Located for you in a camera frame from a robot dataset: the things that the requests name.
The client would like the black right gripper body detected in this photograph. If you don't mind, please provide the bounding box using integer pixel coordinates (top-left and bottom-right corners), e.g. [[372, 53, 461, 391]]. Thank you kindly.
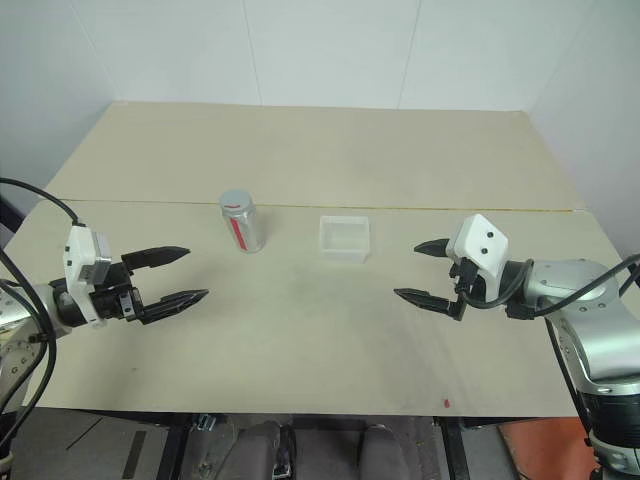
[[447, 256, 490, 302]]

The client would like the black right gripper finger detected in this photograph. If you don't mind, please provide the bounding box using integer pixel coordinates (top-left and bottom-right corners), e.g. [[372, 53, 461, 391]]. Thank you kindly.
[[413, 238, 454, 261], [393, 287, 470, 322]]

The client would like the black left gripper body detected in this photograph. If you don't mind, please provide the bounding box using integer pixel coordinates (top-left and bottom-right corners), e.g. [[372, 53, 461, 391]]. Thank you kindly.
[[89, 260, 147, 325]]

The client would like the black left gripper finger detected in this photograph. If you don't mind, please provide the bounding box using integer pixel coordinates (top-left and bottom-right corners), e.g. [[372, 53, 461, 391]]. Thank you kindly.
[[120, 245, 193, 277], [140, 288, 209, 327]]

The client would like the clear plastic container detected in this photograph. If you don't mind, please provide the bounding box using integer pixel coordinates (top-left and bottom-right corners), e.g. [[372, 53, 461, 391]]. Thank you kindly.
[[318, 214, 372, 265]]

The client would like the silver red soda can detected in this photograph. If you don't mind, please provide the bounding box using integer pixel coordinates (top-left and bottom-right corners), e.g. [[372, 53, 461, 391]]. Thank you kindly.
[[220, 202, 265, 254]]

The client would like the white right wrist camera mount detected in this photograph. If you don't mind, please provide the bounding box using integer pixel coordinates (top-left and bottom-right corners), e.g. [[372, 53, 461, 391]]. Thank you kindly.
[[445, 213, 510, 294]]

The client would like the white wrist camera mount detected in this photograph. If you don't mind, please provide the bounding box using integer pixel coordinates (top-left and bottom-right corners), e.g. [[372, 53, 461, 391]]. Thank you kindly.
[[445, 213, 510, 294], [62, 224, 112, 330]]

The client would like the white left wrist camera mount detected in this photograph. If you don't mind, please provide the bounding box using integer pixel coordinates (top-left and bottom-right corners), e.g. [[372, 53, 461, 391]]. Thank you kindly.
[[62, 224, 112, 330]]

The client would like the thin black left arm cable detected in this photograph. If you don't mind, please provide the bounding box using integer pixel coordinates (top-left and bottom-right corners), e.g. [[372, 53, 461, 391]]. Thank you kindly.
[[0, 247, 57, 446]]

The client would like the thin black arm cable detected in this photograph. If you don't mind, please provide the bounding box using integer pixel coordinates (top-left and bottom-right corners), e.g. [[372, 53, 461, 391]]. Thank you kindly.
[[0, 247, 57, 446], [543, 318, 607, 480]]

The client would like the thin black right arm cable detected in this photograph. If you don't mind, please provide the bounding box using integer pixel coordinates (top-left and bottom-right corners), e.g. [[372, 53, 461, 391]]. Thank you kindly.
[[543, 318, 607, 480]]

